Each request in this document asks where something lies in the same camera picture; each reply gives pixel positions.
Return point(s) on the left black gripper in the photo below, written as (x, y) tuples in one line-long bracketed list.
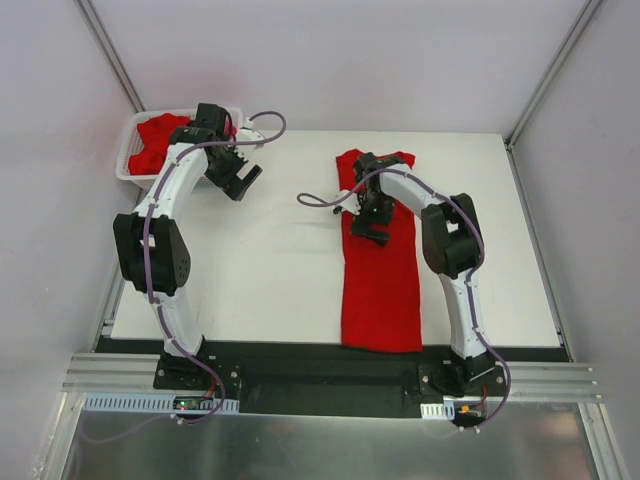
[(232, 176)]

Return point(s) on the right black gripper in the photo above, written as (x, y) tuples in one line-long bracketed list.
[(371, 226)]

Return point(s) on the white plastic basket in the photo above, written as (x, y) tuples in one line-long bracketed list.
[(132, 144)]

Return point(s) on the red t shirt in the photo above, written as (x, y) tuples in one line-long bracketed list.
[(155, 135), (381, 305)]

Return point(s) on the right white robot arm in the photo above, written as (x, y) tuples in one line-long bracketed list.
[(452, 248)]

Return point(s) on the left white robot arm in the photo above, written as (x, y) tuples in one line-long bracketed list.
[(153, 255)]

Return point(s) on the pink t shirt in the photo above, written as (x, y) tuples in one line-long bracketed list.
[(230, 129)]

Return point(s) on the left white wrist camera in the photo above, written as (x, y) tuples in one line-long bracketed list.
[(247, 138)]

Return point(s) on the left aluminium frame post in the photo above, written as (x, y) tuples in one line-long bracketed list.
[(109, 51)]

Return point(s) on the aluminium frame post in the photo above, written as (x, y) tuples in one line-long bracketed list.
[(109, 51), (577, 30)]

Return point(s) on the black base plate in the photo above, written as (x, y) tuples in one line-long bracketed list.
[(317, 379)]

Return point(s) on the right white cable duct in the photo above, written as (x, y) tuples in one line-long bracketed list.
[(438, 411)]

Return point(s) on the white cable duct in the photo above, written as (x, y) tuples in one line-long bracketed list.
[(438, 411), (158, 403)]

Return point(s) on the right aluminium frame post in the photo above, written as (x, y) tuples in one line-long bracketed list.
[(577, 30)]

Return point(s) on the left white cable duct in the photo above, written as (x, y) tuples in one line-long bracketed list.
[(158, 403)]

